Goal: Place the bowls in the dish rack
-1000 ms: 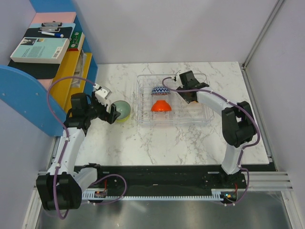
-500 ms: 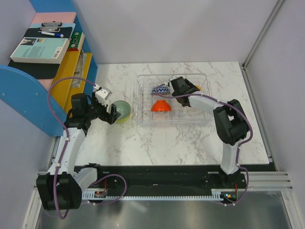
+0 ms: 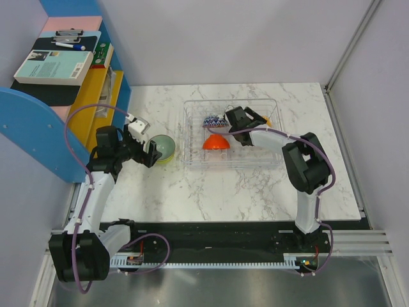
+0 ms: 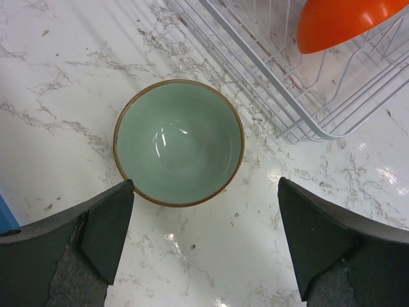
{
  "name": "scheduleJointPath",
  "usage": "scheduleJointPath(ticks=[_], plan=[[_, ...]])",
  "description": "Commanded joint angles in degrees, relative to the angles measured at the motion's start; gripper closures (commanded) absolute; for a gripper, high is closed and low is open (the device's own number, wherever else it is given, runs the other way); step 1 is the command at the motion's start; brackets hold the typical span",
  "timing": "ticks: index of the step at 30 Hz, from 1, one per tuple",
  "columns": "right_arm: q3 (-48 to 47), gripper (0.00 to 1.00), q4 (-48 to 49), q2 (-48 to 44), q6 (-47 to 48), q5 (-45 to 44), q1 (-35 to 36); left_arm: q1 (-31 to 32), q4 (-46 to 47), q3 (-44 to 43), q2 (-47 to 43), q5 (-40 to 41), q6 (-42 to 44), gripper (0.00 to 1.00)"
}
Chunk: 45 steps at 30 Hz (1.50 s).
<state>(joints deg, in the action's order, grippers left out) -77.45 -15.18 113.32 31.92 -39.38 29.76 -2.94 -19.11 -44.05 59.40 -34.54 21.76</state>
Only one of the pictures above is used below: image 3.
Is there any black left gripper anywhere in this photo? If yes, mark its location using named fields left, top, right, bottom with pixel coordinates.
left=114, top=124, right=161, bottom=168

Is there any yellow bowl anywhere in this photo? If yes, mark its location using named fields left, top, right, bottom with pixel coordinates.
left=262, top=116, right=272, bottom=128

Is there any blue orange patterned bowl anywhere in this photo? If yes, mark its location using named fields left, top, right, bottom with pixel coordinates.
left=202, top=115, right=229, bottom=128

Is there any solid orange bowl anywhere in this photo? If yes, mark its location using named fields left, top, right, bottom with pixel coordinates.
left=202, top=134, right=230, bottom=150

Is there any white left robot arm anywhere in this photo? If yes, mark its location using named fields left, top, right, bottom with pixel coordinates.
left=49, top=120, right=162, bottom=282

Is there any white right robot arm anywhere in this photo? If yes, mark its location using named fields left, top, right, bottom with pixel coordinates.
left=225, top=106, right=336, bottom=252

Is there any lime green bowl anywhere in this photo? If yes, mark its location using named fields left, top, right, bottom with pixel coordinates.
left=156, top=151, right=174, bottom=164

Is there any pale green-grey bowl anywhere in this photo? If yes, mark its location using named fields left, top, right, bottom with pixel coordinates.
left=150, top=134, right=176, bottom=153

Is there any clear plastic sleeve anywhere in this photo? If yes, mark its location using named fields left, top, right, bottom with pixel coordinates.
left=95, top=67, right=116, bottom=118

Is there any yellow folder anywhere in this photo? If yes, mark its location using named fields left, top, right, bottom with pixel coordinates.
left=68, top=68, right=114, bottom=152

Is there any green book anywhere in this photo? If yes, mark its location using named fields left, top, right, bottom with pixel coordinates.
left=91, top=43, right=114, bottom=69

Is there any blue shelf unit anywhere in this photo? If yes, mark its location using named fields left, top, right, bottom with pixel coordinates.
left=1, top=1, right=132, bottom=183

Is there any blue white marker pen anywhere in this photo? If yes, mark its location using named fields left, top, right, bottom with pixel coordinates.
left=55, top=42, right=86, bottom=51

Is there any teal paperback book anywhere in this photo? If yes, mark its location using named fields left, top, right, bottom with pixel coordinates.
left=13, top=50, right=93, bottom=86

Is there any pink board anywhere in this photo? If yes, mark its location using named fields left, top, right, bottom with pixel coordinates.
left=40, top=16, right=104, bottom=122

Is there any light blue clipboard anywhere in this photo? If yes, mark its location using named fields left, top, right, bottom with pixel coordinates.
left=39, top=29, right=101, bottom=52

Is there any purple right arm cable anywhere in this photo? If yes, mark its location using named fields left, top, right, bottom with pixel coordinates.
left=207, top=124, right=336, bottom=278

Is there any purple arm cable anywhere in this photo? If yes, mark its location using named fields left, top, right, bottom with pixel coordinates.
left=63, top=104, right=170, bottom=294
left=207, top=124, right=336, bottom=278

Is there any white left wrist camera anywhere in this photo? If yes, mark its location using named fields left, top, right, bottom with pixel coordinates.
left=127, top=114, right=150, bottom=143

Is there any aluminium frame rail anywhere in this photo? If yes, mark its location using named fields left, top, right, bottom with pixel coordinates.
left=322, top=0, right=384, bottom=93

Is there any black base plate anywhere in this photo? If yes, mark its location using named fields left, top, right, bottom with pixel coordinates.
left=114, top=219, right=330, bottom=264

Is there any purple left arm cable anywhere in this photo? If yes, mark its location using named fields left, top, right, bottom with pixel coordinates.
left=63, top=104, right=170, bottom=294

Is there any white cable duct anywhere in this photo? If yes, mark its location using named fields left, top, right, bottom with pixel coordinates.
left=110, top=253, right=319, bottom=271

